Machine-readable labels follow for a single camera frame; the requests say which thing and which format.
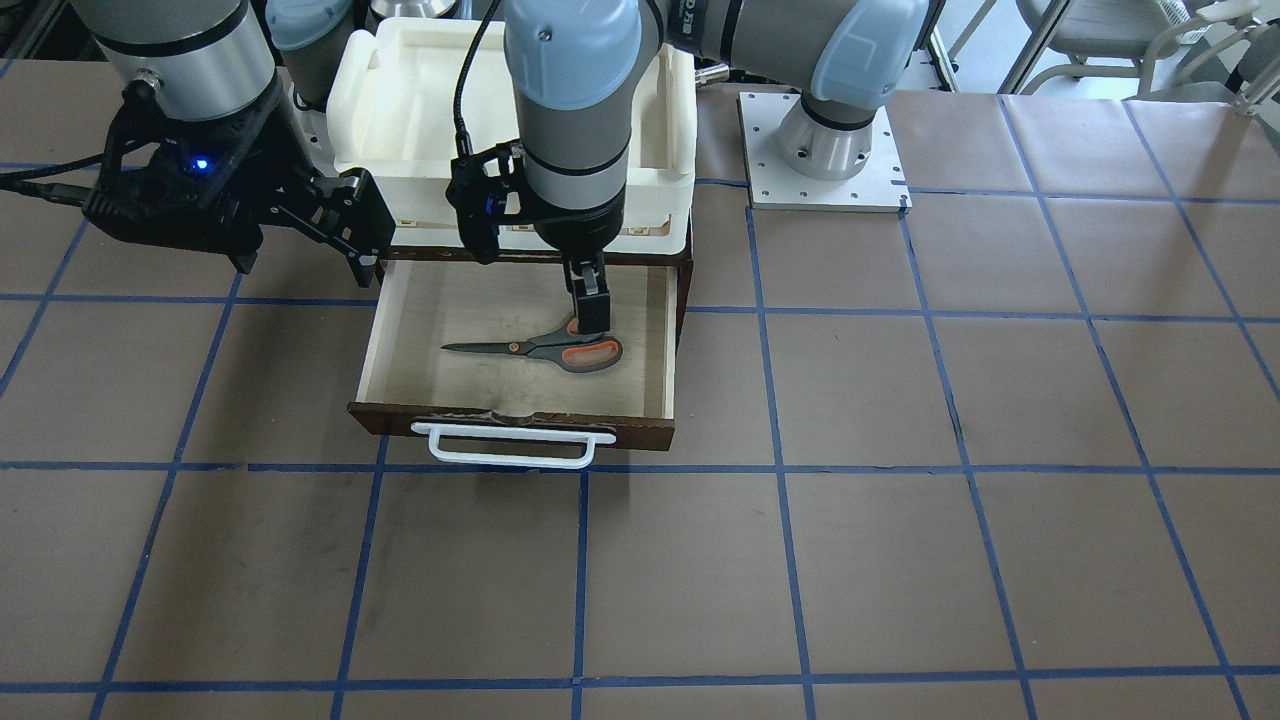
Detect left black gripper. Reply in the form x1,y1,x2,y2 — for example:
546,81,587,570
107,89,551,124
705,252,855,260
530,196,625,334

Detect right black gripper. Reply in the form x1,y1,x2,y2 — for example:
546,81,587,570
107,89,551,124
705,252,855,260
82,72,397,288

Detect grey orange scissors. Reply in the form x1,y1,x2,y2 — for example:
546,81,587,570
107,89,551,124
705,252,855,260
442,316,625,374

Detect wooden drawer with white handle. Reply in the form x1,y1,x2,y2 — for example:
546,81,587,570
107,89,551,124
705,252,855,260
348,260,681,470

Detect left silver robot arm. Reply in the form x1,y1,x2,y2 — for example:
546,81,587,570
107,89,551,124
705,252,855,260
492,1,938,333

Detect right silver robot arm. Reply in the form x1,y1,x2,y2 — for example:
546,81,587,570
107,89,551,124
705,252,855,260
74,1,396,288

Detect dark brown drawer cabinet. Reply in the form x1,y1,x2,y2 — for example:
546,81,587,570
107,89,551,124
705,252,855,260
375,214,695,334

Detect brown paper table cover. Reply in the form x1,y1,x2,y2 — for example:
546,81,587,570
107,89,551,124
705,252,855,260
1,85,1279,719

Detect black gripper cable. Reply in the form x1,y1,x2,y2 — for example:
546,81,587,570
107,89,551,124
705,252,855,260
452,0,506,161

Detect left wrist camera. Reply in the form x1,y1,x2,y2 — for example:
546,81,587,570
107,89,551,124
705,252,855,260
445,140,529,265

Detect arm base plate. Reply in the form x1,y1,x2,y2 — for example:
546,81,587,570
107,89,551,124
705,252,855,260
739,92,913,213

